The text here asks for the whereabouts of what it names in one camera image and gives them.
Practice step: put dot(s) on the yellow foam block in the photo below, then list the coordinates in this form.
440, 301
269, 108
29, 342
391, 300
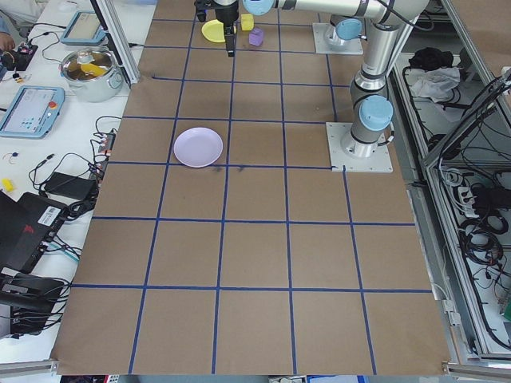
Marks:
247, 22

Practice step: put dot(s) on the purple foam block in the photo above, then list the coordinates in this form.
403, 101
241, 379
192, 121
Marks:
256, 38

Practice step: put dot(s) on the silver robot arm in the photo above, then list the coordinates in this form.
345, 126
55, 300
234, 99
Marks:
377, 60

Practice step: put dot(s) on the bystander bare hand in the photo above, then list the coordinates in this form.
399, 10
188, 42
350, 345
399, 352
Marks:
5, 40

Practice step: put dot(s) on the yellow plastic plate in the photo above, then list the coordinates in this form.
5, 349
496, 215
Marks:
211, 31

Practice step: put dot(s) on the purple plastic plate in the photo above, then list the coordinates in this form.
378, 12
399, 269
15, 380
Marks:
198, 147

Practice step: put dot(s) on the steel pot with glass lid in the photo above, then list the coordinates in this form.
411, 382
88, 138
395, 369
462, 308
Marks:
100, 89

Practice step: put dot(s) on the yellow plastic toy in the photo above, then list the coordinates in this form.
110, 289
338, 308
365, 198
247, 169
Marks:
92, 70

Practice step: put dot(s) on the light blue teach pendant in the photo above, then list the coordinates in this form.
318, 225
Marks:
24, 111
81, 26

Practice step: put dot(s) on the black hub with red plugs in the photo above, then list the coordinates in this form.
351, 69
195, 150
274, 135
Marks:
104, 149

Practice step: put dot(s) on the white garment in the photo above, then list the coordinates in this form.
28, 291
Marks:
24, 10

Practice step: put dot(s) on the black cloth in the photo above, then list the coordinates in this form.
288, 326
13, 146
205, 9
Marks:
433, 58

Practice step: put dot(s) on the black board with pink parts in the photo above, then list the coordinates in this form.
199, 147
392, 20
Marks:
26, 52

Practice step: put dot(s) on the white cloth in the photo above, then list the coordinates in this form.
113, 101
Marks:
437, 85

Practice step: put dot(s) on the black power brick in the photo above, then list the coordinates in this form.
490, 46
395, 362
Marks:
66, 184

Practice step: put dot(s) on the black handheld item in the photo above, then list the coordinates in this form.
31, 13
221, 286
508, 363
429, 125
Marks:
9, 59

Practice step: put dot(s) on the small yellow plastic piece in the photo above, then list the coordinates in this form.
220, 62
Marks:
7, 184

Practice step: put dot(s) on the black computer with white label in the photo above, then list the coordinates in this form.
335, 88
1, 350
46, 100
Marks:
24, 227

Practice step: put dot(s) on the white power strip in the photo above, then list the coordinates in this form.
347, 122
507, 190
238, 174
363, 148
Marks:
465, 196

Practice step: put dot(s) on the white square base plate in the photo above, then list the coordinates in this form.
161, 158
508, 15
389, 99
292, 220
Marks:
339, 159
319, 40

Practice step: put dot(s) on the aluminium profile post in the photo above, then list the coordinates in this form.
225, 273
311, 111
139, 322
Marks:
121, 40

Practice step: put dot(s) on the metal bar V-shaped frame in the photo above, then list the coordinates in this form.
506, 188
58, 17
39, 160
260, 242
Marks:
435, 255

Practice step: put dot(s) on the aluminium rail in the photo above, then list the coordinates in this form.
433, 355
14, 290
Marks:
479, 369
28, 367

